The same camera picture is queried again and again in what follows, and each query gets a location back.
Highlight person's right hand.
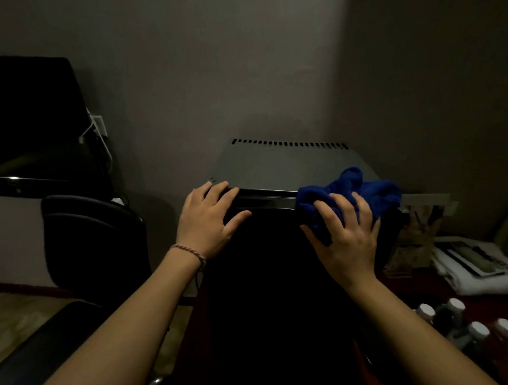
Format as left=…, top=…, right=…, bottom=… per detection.
left=298, top=190, right=385, bottom=295

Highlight person's left hand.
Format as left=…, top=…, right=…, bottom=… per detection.
left=173, top=178, right=255, bottom=263

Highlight blue cloth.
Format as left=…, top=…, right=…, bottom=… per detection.
left=293, top=164, right=405, bottom=244

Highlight black mini fridge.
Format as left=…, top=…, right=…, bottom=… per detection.
left=191, top=129, right=417, bottom=385

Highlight clear plastic water bottle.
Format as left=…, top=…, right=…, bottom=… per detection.
left=412, top=302, right=437, bottom=327
left=434, top=297, right=468, bottom=339
left=454, top=320, right=493, bottom=372
left=485, top=317, right=508, bottom=378

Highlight person's left forearm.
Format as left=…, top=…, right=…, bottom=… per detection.
left=13, top=248, right=210, bottom=385

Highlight person's right forearm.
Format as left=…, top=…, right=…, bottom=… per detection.
left=348, top=271, right=499, bottom=385

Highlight printed brochure stand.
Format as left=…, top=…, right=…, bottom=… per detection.
left=381, top=191, right=454, bottom=277

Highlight red wooden side cabinet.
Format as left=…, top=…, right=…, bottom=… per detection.
left=356, top=266, right=508, bottom=385

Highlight black office chair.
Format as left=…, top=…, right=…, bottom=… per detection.
left=0, top=189, right=163, bottom=385

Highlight remote controls on black folder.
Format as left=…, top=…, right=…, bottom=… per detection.
left=445, top=238, right=508, bottom=281

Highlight white folded towel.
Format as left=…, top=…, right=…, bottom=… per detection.
left=430, top=233, right=508, bottom=299

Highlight white socket with plug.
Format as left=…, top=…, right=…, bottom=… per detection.
left=89, top=114, right=108, bottom=139

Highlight black television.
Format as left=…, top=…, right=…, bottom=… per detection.
left=0, top=49, right=115, bottom=202

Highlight braided wrist bracelet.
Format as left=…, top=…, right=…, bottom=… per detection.
left=169, top=242, right=208, bottom=274

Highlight black power cord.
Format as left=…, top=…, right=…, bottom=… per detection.
left=192, top=269, right=206, bottom=300

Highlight white power cable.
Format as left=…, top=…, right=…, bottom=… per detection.
left=78, top=121, right=115, bottom=174

